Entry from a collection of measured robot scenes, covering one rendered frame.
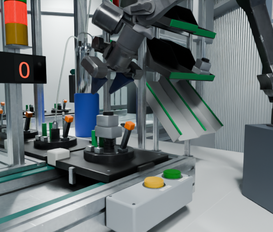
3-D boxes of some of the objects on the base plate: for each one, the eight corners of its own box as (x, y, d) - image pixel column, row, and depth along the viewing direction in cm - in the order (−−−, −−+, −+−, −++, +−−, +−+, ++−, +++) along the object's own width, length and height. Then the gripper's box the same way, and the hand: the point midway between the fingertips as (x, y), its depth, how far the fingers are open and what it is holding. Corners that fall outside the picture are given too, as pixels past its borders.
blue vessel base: (104, 135, 174) (104, 93, 171) (86, 138, 162) (85, 93, 159) (88, 132, 184) (88, 93, 181) (69, 135, 172) (68, 93, 169)
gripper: (108, 47, 59) (80, 101, 67) (156, 55, 74) (129, 99, 81) (92, 32, 62) (68, 86, 69) (142, 43, 76) (117, 86, 84)
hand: (106, 83), depth 73 cm, fingers open, 6 cm apart
